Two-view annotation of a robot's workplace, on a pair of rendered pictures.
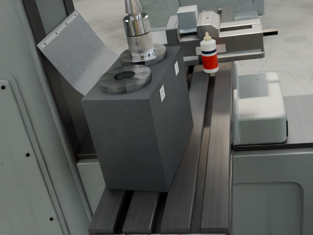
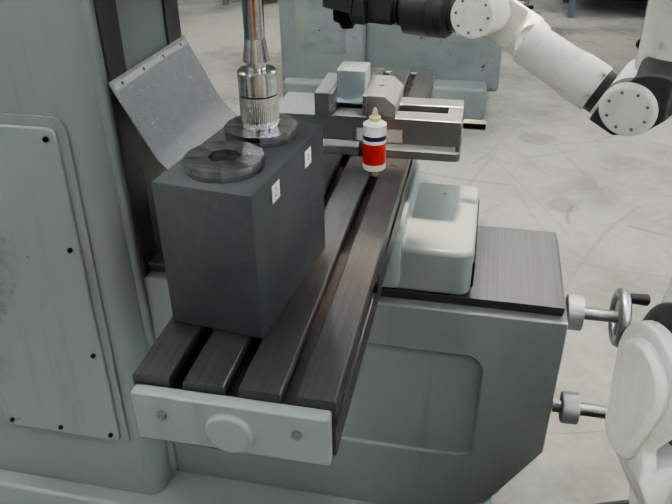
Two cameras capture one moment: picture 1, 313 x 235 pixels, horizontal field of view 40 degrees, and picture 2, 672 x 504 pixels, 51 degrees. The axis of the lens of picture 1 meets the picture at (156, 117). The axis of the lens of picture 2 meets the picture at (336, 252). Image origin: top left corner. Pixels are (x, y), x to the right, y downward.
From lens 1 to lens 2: 9 cm
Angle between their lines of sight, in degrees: 3
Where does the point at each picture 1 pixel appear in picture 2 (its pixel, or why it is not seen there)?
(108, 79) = (198, 157)
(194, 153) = (316, 289)
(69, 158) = (134, 266)
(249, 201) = (401, 375)
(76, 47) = (173, 96)
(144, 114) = (241, 218)
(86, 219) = not seen: hidden behind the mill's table
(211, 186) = (327, 341)
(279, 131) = (460, 277)
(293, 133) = (482, 284)
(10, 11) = (74, 23)
